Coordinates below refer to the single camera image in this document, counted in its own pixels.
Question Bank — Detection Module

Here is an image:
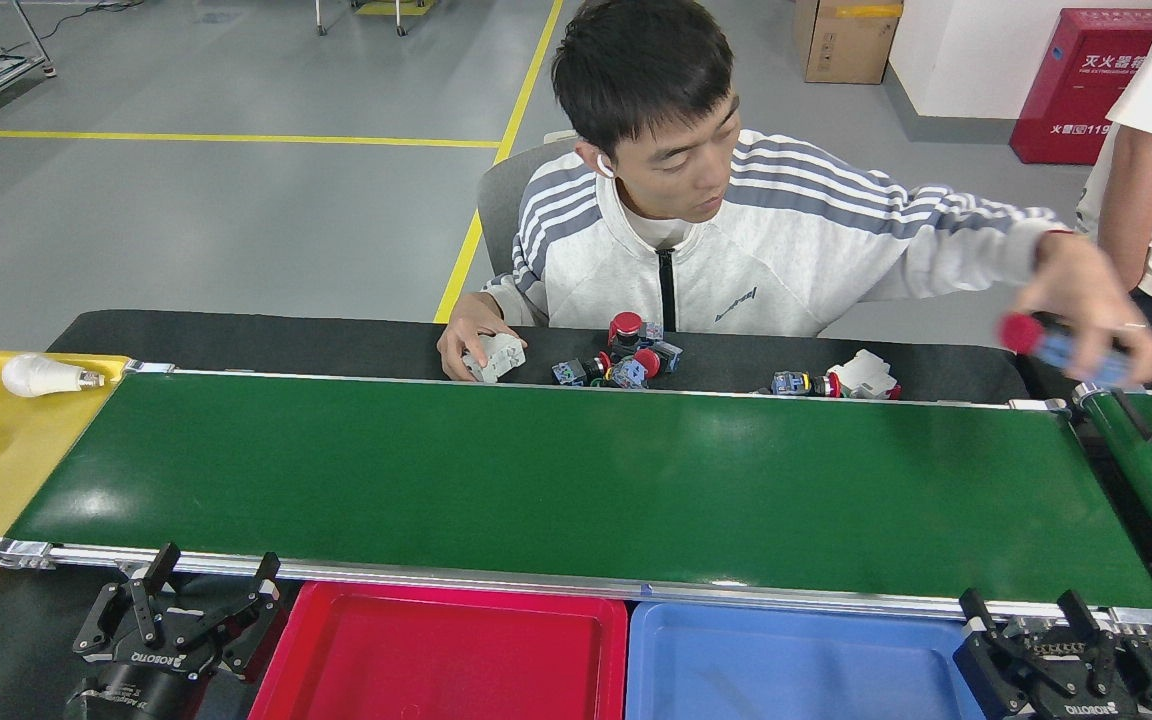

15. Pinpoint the grey chair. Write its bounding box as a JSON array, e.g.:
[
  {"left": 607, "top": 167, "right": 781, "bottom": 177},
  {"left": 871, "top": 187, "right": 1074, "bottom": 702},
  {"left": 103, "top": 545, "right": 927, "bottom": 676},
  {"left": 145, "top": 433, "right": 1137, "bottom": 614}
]
[{"left": 477, "top": 130, "right": 582, "bottom": 278}]

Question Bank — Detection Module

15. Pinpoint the white stand on wheels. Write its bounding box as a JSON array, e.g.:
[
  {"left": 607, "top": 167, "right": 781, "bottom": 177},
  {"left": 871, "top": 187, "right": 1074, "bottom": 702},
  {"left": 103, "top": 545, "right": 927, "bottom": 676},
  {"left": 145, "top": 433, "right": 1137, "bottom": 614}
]
[{"left": 314, "top": 0, "right": 437, "bottom": 37}]

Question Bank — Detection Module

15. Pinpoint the seated person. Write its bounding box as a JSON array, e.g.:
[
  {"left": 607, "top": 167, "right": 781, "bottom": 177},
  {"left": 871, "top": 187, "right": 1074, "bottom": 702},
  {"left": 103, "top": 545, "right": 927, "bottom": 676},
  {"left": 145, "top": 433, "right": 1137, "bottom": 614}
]
[{"left": 436, "top": 0, "right": 1152, "bottom": 389}]

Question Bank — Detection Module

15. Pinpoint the red push button switch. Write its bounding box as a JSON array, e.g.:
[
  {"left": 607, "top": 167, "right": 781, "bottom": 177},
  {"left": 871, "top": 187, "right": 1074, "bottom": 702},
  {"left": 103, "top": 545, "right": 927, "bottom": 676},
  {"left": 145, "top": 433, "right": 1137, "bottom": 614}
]
[
  {"left": 771, "top": 370, "right": 843, "bottom": 399},
  {"left": 551, "top": 353, "right": 613, "bottom": 388},
  {"left": 604, "top": 348, "right": 663, "bottom": 390},
  {"left": 608, "top": 312, "right": 685, "bottom": 373},
  {"left": 999, "top": 313, "right": 1137, "bottom": 389}
]

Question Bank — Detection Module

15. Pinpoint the cardboard box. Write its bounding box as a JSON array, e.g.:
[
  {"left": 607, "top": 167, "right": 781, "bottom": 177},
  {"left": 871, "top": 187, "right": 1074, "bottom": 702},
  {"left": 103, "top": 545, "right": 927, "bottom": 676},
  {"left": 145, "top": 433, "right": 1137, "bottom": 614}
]
[{"left": 794, "top": 0, "right": 904, "bottom": 85}]

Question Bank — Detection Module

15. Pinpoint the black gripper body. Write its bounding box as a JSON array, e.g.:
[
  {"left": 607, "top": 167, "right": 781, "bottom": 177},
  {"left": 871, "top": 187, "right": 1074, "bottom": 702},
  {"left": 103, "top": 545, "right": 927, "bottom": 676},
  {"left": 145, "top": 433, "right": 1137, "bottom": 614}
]
[
  {"left": 1026, "top": 668, "right": 1152, "bottom": 720},
  {"left": 71, "top": 640, "right": 222, "bottom": 720}
]

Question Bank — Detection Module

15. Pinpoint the red fire extinguisher cabinet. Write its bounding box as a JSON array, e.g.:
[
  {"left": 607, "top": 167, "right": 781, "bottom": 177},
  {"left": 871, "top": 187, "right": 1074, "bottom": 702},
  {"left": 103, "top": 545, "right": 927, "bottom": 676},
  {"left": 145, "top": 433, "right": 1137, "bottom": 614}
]
[{"left": 1009, "top": 8, "right": 1152, "bottom": 166}]

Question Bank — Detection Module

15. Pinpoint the white light bulb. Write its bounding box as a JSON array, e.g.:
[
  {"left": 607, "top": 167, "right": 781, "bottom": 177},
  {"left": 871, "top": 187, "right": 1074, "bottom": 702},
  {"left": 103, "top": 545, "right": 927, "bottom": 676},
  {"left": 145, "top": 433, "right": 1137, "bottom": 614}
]
[{"left": 1, "top": 353, "right": 107, "bottom": 399}]

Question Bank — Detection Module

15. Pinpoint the red bin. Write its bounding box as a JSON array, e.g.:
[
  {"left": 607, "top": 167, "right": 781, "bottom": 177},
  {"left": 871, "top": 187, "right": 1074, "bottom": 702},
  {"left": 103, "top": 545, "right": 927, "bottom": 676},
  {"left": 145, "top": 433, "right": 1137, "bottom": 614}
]
[{"left": 248, "top": 580, "right": 629, "bottom": 720}]

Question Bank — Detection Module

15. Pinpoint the person's right hand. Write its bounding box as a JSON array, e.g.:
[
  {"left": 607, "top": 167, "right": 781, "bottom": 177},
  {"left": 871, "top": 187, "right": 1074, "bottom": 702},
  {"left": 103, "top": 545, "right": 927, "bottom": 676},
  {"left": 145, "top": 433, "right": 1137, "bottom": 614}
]
[{"left": 436, "top": 292, "right": 527, "bottom": 383}]

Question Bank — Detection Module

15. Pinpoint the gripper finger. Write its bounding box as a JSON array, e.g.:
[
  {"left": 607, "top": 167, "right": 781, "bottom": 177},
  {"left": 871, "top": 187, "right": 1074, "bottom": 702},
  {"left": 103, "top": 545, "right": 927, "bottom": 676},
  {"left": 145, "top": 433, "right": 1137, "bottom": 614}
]
[
  {"left": 73, "top": 543, "right": 182, "bottom": 661},
  {"left": 954, "top": 588, "right": 1062, "bottom": 719},
  {"left": 174, "top": 552, "right": 285, "bottom": 683},
  {"left": 1058, "top": 588, "right": 1152, "bottom": 716}
]

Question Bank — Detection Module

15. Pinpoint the blue bin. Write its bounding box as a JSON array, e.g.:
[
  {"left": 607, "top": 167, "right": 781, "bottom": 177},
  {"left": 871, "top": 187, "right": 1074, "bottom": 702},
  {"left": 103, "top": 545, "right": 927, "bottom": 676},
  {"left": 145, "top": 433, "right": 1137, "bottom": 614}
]
[{"left": 624, "top": 598, "right": 987, "bottom": 720}]

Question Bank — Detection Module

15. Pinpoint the person's left hand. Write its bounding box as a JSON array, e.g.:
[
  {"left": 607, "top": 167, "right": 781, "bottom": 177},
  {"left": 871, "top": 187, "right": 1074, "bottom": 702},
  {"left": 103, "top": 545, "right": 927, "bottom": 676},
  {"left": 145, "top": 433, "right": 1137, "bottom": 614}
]
[{"left": 1014, "top": 235, "right": 1152, "bottom": 386}]

